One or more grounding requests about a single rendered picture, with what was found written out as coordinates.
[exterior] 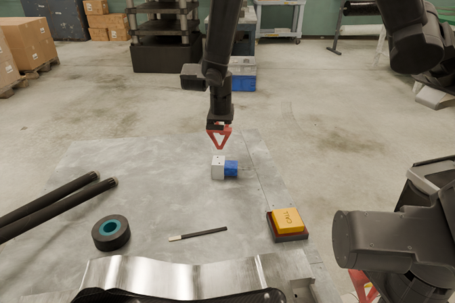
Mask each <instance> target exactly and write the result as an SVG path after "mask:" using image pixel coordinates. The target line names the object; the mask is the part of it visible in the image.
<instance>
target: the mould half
mask: <svg viewBox="0 0 455 303"><path fill-rule="evenodd" d="M309 277H311V278H312V279H315V277H314V274H313V272H312V269H311V267H310V265H309V263H308V261H307V258H306V256H305V253H304V251H303V249H299V250H289V251H283V252H273V253H268V254H258V255H256V256H250V257H245V258H237V259H233V260H225V261H221V262H213V263H208V264H197V265H188V264H176V263H172V262H165V261H160V260H154V259H150V258H142V257H138V256H107V257H103V258H97V259H93V260H89V262H88V264H87V268H86V270H85V274H84V276H83V280H82V283H81V286H80V289H70V290H65V291H59V292H49V293H44V294H35V295H29V296H21V297H20V299H19V301H18V303H70V302H71V301H72V300H73V299H74V297H75V296H76V295H77V294H78V293H79V292H80V291H81V290H82V289H84V288H86V287H100V288H103V289H108V288H112V287H117V288H120V289H124V290H127V291H130V292H135V293H139V294H146V295H149V296H157V297H162V298H172V299H178V300H203V299H208V298H216V297H220V296H227V295H232V294H238V293H242V292H249V291H254V290H258V289H265V288H266V287H272V288H276V289H279V290H280V291H282V292H283V294H284V295H285V297H286V303H297V301H296V298H295V295H294V292H293V289H292V287H291V284H290V280H295V279H304V278H309Z"/></svg>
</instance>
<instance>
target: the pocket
mask: <svg viewBox="0 0 455 303"><path fill-rule="evenodd" d="M315 280H316V279H312V278H311V277H309V278H304V279H295V280H290V284H291V287H292V290H293V292H294V295H295V298H296V301H297V303H322V300H321V298H320V295H319V293H318V291H317V289H316V286H315V284H314V283H315Z"/></svg>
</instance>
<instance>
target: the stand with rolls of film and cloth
mask: <svg viewBox="0 0 455 303"><path fill-rule="evenodd" d="M342 15H344V16H381V13H380V11H379V9H378V7H377V4H376V1H375V0H365V1H346V2H345V0H341V6H340V10H339V16H338V20H337V27H336V32H335V36H334V43H333V46H332V48H330V47H327V48H326V49H327V50H329V51H331V52H333V53H335V54H337V55H341V54H342V53H341V52H339V51H337V50H336V47H337V41H338V36H339V31H340V34H341V35H361V34H381V29H382V26H383V25H382V24H365V25H342V26H341V19H342ZM340 26H341V28H340Z"/></svg>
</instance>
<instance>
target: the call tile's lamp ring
mask: <svg viewBox="0 0 455 303"><path fill-rule="evenodd" d="M297 211H298V210H297ZM298 213H299V212H298ZM267 214H268V216H269V219H270V222H271V224H272V228H273V230H274V233H275V236H276V237H286V236H291V235H302V234H308V233H309V232H308V230H307V228H306V226H305V224H304V222H303V220H302V218H301V220H302V222H303V224H304V230H305V231H302V232H296V233H285V234H278V232H277V231H276V227H275V224H274V222H273V219H272V216H271V214H272V211H271V212H267ZM299 216H300V214H299ZM300 217H301V216H300Z"/></svg>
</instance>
